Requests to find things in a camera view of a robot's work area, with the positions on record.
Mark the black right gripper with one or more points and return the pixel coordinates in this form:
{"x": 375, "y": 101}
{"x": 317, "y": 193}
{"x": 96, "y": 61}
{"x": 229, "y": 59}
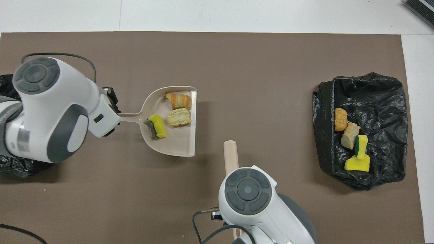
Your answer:
{"x": 217, "y": 215}

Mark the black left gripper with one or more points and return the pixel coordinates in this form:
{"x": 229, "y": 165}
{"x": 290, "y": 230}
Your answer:
{"x": 108, "y": 93}

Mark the yellow green sponge piece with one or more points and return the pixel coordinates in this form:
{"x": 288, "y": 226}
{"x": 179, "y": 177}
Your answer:
{"x": 356, "y": 165}
{"x": 158, "y": 126}
{"x": 362, "y": 144}

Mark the beige bread chunk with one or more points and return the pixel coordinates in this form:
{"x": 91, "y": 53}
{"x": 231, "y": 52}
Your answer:
{"x": 350, "y": 135}
{"x": 178, "y": 101}
{"x": 179, "y": 117}

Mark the beige plastic dustpan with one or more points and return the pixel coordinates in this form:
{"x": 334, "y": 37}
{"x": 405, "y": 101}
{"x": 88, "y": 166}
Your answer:
{"x": 176, "y": 142}

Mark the brown bread roll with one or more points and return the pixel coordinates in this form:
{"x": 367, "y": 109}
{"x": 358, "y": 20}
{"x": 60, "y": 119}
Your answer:
{"x": 340, "y": 119}

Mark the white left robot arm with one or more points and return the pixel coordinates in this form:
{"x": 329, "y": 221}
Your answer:
{"x": 51, "y": 101}

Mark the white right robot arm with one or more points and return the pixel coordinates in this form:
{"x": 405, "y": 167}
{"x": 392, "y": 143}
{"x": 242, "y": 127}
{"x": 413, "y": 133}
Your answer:
{"x": 264, "y": 217}

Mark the black bag lined bin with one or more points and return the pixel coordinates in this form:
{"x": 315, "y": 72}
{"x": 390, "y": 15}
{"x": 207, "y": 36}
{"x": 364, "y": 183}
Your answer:
{"x": 13, "y": 166}
{"x": 383, "y": 112}

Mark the brown table mat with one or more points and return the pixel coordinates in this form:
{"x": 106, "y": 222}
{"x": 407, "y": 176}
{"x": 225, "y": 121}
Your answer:
{"x": 271, "y": 51}

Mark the black ribbed device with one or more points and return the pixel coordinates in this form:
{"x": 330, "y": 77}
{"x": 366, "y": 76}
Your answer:
{"x": 422, "y": 10}

